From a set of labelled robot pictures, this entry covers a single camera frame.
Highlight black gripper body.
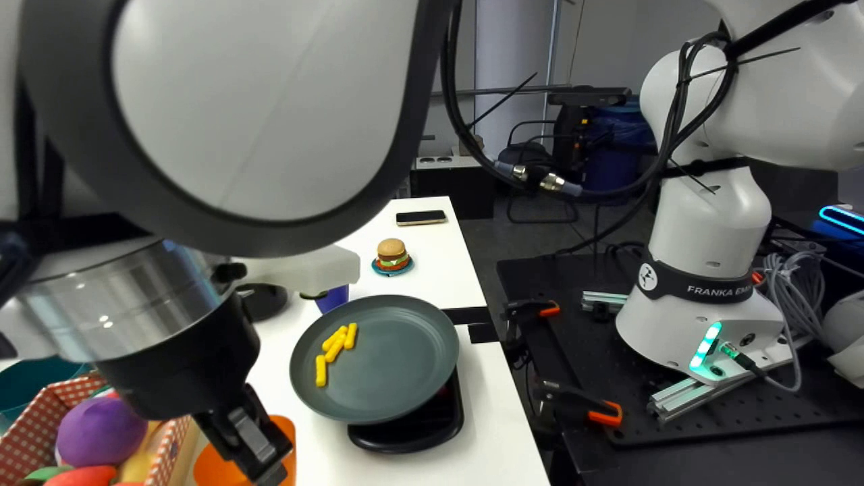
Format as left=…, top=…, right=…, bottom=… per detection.
left=96, top=297, right=259, bottom=419

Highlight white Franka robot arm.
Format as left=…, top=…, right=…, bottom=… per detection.
left=0, top=0, right=864, bottom=486

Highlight yellow fries on plate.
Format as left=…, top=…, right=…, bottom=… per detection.
left=312, top=320, right=358, bottom=388

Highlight blue plastic cup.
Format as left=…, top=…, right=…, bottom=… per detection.
left=315, top=285, right=347, bottom=314

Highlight dark grey round plate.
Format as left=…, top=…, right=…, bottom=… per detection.
left=288, top=295, right=458, bottom=423

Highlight teal small burger plate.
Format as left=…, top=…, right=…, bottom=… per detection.
left=369, top=256, right=412, bottom=279

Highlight purple plush toy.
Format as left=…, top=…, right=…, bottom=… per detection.
left=57, top=396, right=149, bottom=466

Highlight red plush tomato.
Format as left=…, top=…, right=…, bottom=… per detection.
left=43, top=464, right=115, bottom=486

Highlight teal pot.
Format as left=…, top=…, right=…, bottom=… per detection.
left=0, top=360, right=89, bottom=426

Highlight red checkered cardboard basket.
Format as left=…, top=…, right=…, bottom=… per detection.
left=0, top=376, right=200, bottom=486

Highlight black square scale base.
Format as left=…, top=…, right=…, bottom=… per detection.
left=347, top=376, right=463, bottom=454

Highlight toy hamburger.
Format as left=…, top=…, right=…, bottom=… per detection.
left=376, top=237, right=411, bottom=262

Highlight black phone on table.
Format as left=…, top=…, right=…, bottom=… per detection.
left=396, top=210, right=448, bottom=226

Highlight blue barrel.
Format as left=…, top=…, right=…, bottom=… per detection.
left=581, top=96, right=655, bottom=194

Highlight black flat bracket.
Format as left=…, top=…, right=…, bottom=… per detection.
left=446, top=307, right=498, bottom=343

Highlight orange handled black clamp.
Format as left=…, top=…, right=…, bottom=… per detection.
left=532, top=381, right=623, bottom=428

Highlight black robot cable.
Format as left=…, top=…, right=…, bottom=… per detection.
left=440, top=0, right=847, bottom=206

